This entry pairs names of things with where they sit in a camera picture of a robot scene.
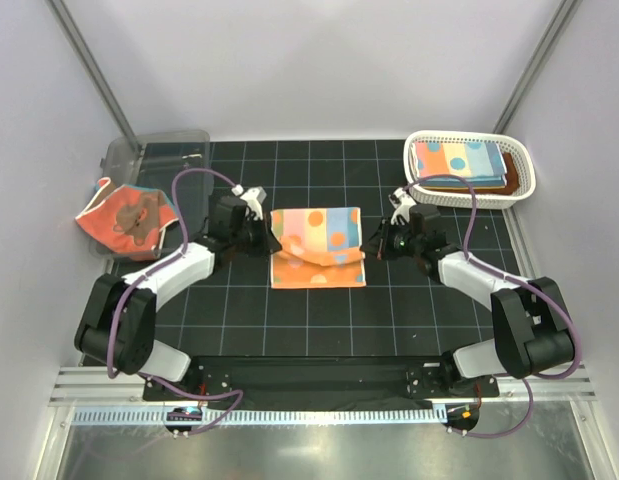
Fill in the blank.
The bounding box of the peach dotted towel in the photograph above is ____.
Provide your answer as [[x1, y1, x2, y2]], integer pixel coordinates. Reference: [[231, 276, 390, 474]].
[[270, 207, 366, 290]]

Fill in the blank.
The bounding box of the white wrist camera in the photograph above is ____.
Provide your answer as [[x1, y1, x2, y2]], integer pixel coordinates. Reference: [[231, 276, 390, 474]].
[[231, 184, 267, 221], [389, 188, 416, 226]]

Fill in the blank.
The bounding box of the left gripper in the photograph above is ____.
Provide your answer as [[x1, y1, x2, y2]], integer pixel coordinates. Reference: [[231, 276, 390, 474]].
[[231, 213, 282, 257]]

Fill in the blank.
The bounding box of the brown towel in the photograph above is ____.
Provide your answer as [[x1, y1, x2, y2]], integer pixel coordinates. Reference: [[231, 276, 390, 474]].
[[448, 149, 519, 195]]

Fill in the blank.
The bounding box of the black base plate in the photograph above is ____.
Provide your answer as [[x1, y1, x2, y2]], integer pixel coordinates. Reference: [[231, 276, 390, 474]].
[[171, 356, 499, 401]]

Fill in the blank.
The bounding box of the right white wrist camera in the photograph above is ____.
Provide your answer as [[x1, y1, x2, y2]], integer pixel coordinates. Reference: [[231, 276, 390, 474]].
[[389, 188, 416, 226]]

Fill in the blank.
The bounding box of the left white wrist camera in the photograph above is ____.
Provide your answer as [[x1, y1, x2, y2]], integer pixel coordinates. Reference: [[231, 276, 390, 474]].
[[231, 184, 267, 221]]

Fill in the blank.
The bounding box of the black grid mat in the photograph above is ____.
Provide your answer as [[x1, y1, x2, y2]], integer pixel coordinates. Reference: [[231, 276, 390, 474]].
[[81, 139, 560, 361]]

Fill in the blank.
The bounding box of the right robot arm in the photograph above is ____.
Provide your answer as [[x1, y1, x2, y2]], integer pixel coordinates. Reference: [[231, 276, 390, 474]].
[[360, 205, 582, 396]]

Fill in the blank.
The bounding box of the salmon pink towel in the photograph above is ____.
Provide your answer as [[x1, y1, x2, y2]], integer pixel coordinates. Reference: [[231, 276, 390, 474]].
[[75, 177, 178, 261]]

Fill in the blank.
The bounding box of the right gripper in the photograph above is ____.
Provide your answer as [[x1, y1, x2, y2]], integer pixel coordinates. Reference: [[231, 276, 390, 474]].
[[361, 216, 422, 260]]

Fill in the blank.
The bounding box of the aluminium rail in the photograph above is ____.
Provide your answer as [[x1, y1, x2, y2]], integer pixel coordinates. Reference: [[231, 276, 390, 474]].
[[48, 365, 597, 406]]

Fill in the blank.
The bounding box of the light blue dotted towel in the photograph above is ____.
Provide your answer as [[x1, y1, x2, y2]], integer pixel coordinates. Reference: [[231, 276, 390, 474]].
[[411, 141, 507, 181]]

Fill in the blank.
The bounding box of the white slotted cable duct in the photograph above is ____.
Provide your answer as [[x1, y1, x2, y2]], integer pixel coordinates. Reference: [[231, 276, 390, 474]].
[[71, 405, 447, 427]]

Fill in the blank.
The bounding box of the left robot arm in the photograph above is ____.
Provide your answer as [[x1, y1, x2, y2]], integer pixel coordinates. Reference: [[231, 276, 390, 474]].
[[74, 188, 281, 401]]

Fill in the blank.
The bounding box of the white perforated basket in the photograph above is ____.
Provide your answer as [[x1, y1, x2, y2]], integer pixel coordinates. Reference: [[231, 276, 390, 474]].
[[403, 130, 536, 210]]

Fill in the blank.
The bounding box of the clear plastic bin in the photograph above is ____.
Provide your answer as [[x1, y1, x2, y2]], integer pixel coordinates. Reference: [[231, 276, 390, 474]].
[[88, 130, 214, 261]]

